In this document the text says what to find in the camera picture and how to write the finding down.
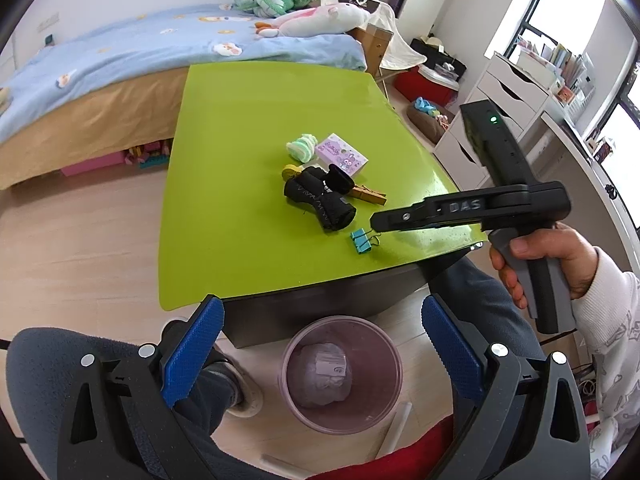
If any white folding chair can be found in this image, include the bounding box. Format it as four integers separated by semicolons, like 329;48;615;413
320;0;428;96

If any wooden bed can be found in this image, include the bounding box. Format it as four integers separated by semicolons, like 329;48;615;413
0;2;391;191

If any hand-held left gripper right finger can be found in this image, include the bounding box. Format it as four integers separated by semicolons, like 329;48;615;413
421;294;591;480

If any person's white shoe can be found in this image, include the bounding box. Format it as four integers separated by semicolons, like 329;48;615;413
220;355;263;418

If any blue binder clip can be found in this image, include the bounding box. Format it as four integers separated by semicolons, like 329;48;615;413
350;228;383;254

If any person's left leg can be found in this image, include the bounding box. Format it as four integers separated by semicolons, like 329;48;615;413
7;320;261;480

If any row of books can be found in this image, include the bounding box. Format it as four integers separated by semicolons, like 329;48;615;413
512;35;596;101

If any red storage box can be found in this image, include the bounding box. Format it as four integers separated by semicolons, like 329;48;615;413
395;65;461;108

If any blue printed blanket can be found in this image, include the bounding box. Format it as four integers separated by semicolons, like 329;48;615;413
0;2;368;146

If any person's right leg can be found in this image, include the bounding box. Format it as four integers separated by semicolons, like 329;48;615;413
430;255;546;361

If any white drawer cabinet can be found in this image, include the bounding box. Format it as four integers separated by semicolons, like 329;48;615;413
434;52;553;192

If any black bag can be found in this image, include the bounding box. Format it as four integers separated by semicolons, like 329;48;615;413
410;37;468;76

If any person's leg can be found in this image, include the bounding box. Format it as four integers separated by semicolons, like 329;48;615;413
7;320;261;480
430;255;546;361

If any white pink plush toy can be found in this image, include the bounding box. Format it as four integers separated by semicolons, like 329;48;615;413
255;2;371;39

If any white stick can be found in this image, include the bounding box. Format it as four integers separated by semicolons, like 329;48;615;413
377;402;413;458
262;454;311;473

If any pink trash bin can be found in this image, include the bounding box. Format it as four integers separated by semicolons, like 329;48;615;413
279;315;404;436

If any person's right forearm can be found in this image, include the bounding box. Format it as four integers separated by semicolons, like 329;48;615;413
570;247;640;480

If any wooden clothespin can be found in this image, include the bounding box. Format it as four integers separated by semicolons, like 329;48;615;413
348;183;388;206

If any green table mat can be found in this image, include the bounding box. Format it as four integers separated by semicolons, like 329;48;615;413
157;62;488;315

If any person's right hand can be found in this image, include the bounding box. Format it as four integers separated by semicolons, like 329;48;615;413
489;222;599;311

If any pink storage box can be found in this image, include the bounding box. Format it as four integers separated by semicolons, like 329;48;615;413
60;151;126;177

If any red cloth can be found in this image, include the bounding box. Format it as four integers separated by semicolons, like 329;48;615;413
312;420;453;480

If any white desk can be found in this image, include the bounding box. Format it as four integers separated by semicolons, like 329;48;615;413
540;110;640;261

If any brown pet bed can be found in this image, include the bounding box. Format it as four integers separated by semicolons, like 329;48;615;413
406;97;456;145

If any pile of toy blocks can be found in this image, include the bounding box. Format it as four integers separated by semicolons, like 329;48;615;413
122;140;173;170

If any black sock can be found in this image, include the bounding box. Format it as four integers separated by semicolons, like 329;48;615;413
284;166;357;232

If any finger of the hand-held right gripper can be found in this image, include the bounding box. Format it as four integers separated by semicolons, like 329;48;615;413
370;187;488;233

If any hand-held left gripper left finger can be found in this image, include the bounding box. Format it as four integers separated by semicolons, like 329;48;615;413
57;295;226;480

